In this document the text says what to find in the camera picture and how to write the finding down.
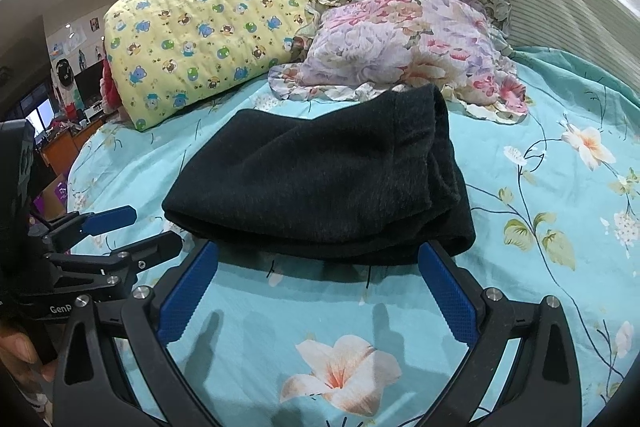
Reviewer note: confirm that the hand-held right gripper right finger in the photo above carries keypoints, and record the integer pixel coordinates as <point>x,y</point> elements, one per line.
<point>450,297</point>

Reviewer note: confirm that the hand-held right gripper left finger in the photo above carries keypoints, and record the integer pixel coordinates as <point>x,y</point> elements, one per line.
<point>185,297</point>

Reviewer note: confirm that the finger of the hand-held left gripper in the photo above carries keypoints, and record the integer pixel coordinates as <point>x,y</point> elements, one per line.
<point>112,218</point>
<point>150,249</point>

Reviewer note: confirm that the black pants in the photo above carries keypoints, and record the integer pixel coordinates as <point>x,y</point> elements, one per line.
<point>325,177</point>

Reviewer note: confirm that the person's left hand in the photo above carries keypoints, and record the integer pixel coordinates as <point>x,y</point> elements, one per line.
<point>17,357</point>

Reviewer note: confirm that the purple box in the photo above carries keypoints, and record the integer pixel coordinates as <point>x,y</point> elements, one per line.
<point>52,197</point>

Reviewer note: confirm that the wooden desk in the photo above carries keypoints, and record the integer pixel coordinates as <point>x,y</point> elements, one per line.
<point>65,149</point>

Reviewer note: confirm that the teal floral bed sheet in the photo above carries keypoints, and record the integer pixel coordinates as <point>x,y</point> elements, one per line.
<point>525,217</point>

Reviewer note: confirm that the red cloth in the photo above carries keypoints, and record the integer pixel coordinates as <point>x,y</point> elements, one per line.
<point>109,87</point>

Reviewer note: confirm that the black monitor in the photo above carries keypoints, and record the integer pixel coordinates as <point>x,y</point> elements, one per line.
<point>90,79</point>

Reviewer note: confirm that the yellow animal print pillow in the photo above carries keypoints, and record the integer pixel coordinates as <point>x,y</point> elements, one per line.
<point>200,42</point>

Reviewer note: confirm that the pink floral ruffled pillow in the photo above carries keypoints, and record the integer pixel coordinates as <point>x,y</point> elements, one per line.
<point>395,47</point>

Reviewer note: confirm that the round black wall item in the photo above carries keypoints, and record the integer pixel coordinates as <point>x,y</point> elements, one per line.
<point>65,73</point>

